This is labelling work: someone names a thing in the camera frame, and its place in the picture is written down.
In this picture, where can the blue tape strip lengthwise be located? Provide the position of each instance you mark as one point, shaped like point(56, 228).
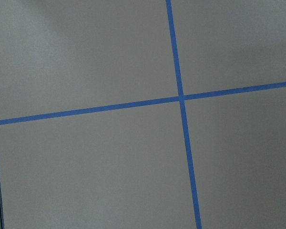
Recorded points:
point(183, 114)

